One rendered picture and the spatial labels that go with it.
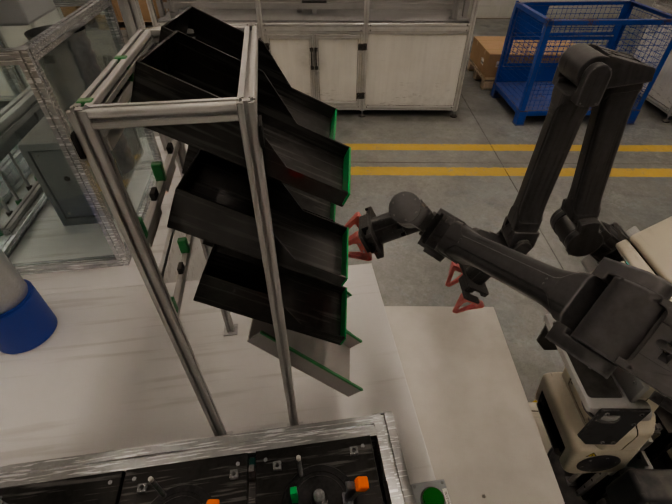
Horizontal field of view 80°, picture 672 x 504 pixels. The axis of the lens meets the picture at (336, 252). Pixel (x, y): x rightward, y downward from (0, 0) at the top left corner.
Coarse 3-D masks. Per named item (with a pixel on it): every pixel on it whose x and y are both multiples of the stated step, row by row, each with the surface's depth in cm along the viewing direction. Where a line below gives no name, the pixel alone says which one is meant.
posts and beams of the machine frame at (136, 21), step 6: (126, 0) 154; (132, 0) 154; (126, 6) 155; (132, 6) 155; (138, 6) 158; (132, 12) 158; (138, 12) 157; (132, 18) 158; (138, 18) 158; (132, 24) 159; (138, 24) 159; (144, 24) 163; (132, 30) 160; (168, 138) 192
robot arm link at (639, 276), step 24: (432, 240) 75; (456, 240) 68; (480, 240) 63; (480, 264) 60; (504, 264) 55; (528, 264) 52; (600, 264) 44; (624, 264) 41; (528, 288) 50; (552, 288) 46; (576, 288) 44; (600, 288) 44; (648, 288) 38; (552, 312) 45; (576, 312) 44; (552, 336) 44; (600, 360) 39
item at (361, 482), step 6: (354, 480) 70; (360, 480) 69; (366, 480) 70; (348, 486) 69; (354, 486) 69; (360, 486) 68; (366, 486) 69; (348, 492) 72; (354, 492) 70; (360, 492) 70; (348, 498) 72; (354, 498) 72
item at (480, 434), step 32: (416, 320) 122; (448, 320) 122; (480, 320) 122; (416, 352) 113; (448, 352) 113; (480, 352) 113; (416, 384) 106; (448, 384) 106; (480, 384) 106; (512, 384) 106; (448, 416) 100; (480, 416) 100; (512, 416) 100; (448, 448) 94; (480, 448) 94; (512, 448) 94; (544, 448) 94; (448, 480) 89; (480, 480) 89; (512, 480) 89; (544, 480) 89
